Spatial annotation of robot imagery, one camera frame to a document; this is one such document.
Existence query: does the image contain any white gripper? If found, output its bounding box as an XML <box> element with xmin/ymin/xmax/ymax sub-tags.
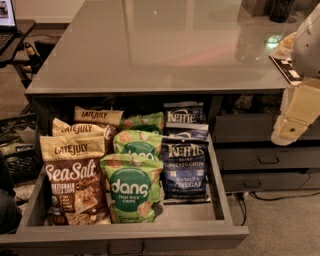
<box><xmin>271</xmin><ymin>78</ymin><xmax>320</xmax><ymax>146</ymax></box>

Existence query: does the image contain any blue Kettle chip bag front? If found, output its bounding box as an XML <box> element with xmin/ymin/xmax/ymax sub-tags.
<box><xmin>161</xmin><ymin>137</ymin><xmax>208</xmax><ymax>202</ymax></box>

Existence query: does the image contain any blue kettle chip bag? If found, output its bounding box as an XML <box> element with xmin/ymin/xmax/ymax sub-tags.
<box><xmin>165</xmin><ymin>123</ymin><xmax>209</xmax><ymax>140</ymax></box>
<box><xmin>164</xmin><ymin>101</ymin><xmax>203</xmax><ymax>124</ymax></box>
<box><xmin>161</xmin><ymin>137</ymin><xmax>208</xmax><ymax>202</ymax></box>

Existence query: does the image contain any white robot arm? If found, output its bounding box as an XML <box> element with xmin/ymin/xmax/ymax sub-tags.
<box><xmin>271</xmin><ymin>4</ymin><xmax>320</xmax><ymax>146</ymax></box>

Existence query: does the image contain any closed grey middle drawer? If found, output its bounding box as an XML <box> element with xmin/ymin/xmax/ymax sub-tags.
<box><xmin>216</xmin><ymin>147</ymin><xmax>320</xmax><ymax>171</ymax></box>

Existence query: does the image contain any closed grey drawer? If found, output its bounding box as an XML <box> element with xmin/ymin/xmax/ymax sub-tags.
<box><xmin>213</xmin><ymin>113</ymin><xmax>320</xmax><ymax>144</ymax></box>
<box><xmin>216</xmin><ymin>147</ymin><xmax>320</xmax><ymax>171</ymax></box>
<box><xmin>222</xmin><ymin>172</ymin><xmax>320</xmax><ymax>192</ymax></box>

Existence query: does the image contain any closed grey upper drawer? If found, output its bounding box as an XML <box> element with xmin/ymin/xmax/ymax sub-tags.
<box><xmin>213</xmin><ymin>113</ymin><xmax>320</xmax><ymax>144</ymax></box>

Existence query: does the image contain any closed grey lower drawer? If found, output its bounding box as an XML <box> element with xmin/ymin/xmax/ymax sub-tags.
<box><xmin>222</xmin><ymin>172</ymin><xmax>320</xmax><ymax>192</ymax></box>

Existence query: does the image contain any blue Kettle chip bag back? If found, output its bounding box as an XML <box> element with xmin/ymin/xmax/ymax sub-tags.
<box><xmin>164</xmin><ymin>101</ymin><xmax>203</xmax><ymax>124</ymax></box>

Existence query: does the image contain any blue Kettle chip bag middle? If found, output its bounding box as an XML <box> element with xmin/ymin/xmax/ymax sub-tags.
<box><xmin>165</xmin><ymin>123</ymin><xmax>209</xmax><ymax>140</ymax></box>

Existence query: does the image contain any dark cylinder on counter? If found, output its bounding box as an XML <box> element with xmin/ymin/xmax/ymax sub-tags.
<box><xmin>269</xmin><ymin>0</ymin><xmax>295</xmax><ymax>23</ymax></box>

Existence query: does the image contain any open grey top drawer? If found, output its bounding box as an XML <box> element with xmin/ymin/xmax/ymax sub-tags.
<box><xmin>0</xmin><ymin>143</ymin><xmax>249</xmax><ymax>256</ymax></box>

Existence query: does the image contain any green Dang chip bag back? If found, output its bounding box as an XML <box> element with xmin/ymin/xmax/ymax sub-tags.
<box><xmin>120</xmin><ymin>112</ymin><xmax>165</xmax><ymax>135</ymax></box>

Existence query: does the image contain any green dang chip bag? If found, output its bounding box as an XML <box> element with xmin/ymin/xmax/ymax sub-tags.
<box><xmin>120</xmin><ymin>112</ymin><xmax>165</xmax><ymax>135</ymax></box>
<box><xmin>100</xmin><ymin>154</ymin><xmax>163</xmax><ymax>224</ymax></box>
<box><xmin>113</xmin><ymin>130</ymin><xmax>162</xmax><ymax>160</ymax></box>

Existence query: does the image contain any green Dang chip bag middle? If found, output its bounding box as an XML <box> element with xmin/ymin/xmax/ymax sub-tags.
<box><xmin>113</xmin><ymin>130</ymin><xmax>162</xmax><ymax>160</ymax></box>

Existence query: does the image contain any green Dang chip bag front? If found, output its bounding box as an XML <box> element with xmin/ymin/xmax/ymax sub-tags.
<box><xmin>100</xmin><ymin>154</ymin><xmax>163</xmax><ymax>224</ymax></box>

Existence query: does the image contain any Late July bag back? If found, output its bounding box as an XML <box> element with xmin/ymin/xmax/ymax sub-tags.
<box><xmin>74</xmin><ymin>106</ymin><xmax>123</xmax><ymax>127</ymax></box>

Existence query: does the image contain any late july bag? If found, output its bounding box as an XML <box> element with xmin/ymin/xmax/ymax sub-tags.
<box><xmin>40</xmin><ymin>133</ymin><xmax>111</xmax><ymax>225</ymax></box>
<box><xmin>74</xmin><ymin>106</ymin><xmax>123</xmax><ymax>127</ymax></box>
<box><xmin>52</xmin><ymin>118</ymin><xmax>116</xmax><ymax>153</ymax></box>

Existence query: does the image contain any Late July bag front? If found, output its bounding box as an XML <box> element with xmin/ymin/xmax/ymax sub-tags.
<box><xmin>40</xmin><ymin>133</ymin><xmax>111</xmax><ymax>225</ymax></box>

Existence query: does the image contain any Late July bag middle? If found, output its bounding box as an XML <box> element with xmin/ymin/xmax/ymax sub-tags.
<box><xmin>52</xmin><ymin>118</ymin><xmax>116</xmax><ymax>153</ymax></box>

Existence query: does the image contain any black white fiducial marker board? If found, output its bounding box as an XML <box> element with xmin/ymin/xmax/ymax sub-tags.
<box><xmin>270</xmin><ymin>55</ymin><xmax>302</xmax><ymax>86</ymax></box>

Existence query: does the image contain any black plastic crate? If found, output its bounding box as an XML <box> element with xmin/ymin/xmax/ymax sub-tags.
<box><xmin>0</xmin><ymin>113</ymin><xmax>42</xmax><ymax>183</ymax></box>

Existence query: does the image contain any laptop computer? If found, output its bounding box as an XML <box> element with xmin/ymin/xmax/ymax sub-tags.
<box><xmin>0</xmin><ymin>0</ymin><xmax>17</xmax><ymax>54</ymax></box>

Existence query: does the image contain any black floor cable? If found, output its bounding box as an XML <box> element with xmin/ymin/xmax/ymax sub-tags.
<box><xmin>233</xmin><ymin>190</ymin><xmax>320</xmax><ymax>227</ymax></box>

